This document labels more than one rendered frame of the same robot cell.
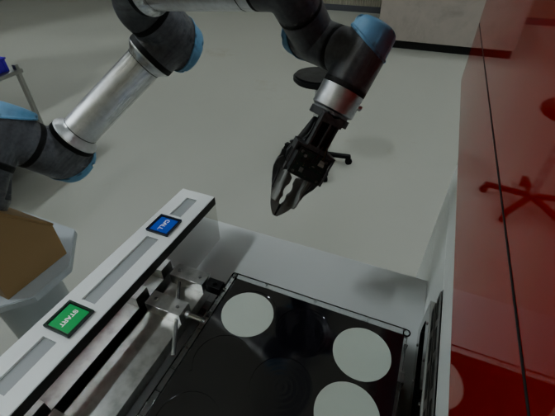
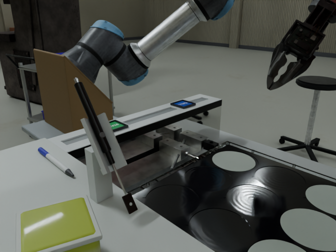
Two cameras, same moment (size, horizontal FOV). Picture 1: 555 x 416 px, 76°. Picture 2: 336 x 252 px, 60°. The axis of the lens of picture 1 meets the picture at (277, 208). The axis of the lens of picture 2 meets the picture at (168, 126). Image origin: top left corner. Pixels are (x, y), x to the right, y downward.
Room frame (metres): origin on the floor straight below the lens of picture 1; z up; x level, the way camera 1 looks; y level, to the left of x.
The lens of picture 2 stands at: (-0.21, -0.03, 1.23)
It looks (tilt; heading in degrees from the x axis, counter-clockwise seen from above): 22 degrees down; 22
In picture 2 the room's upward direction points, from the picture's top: straight up
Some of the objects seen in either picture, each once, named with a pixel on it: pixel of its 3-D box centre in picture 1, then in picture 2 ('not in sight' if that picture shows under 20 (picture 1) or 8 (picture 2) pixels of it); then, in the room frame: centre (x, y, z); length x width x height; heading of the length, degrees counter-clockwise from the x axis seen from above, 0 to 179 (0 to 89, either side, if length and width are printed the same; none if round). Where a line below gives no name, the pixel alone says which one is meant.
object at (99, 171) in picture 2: not in sight; (104, 162); (0.09, 0.19, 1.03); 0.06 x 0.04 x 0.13; 67
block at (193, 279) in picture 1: (191, 277); (193, 139); (0.50, 0.19, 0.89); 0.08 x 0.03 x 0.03; 67
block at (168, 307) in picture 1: (168, 306); (174, 148); (0.43, 0.22, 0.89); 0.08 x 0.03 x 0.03; 67
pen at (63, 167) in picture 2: not in sight; (55, 161); (0.15, 0.35, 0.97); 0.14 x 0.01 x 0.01; 66
